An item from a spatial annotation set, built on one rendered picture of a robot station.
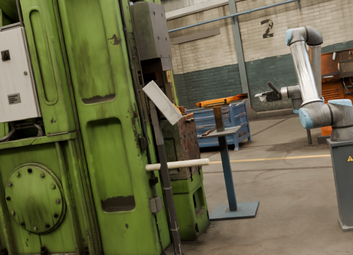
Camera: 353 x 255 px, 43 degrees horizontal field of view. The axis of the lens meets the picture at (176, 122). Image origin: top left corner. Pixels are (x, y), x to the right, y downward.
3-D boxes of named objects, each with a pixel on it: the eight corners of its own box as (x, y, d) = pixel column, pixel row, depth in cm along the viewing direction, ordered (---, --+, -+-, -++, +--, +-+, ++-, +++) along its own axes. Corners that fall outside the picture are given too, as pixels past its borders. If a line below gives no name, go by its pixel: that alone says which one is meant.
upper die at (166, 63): (172, 70, 343) (170, 57, 342) (163, 70, 324) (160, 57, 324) (124, 79, 358) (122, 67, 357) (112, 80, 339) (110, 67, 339)
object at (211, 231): (235, 220, 362) (235, 219, 362) (216, 249, 308) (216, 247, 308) (189, 223, 376) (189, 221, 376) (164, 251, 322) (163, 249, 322)
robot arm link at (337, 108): (358, 123, 296) (354, 97, 294) (332, 128, 296) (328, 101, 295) (350, 121, 311) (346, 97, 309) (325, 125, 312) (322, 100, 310)
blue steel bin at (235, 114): (253, 141, 772) (247, 99, 767) (239, 149, 701) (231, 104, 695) (190, 147, 826) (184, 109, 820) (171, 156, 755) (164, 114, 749)
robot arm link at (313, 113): (332, 122, 294) (306, 21, 315) (305, 126, 295) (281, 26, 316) (327, 129, 308) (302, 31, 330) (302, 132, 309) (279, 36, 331)
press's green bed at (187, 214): (211, 223, 364) (201, 167, 360) (197, 241, 329) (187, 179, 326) (149, 226, 384) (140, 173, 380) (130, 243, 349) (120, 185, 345)
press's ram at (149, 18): (176, 57, 355) (167, 6, 352) (157, 57, 319) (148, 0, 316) (129, 67, 370) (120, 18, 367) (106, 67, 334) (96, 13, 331)
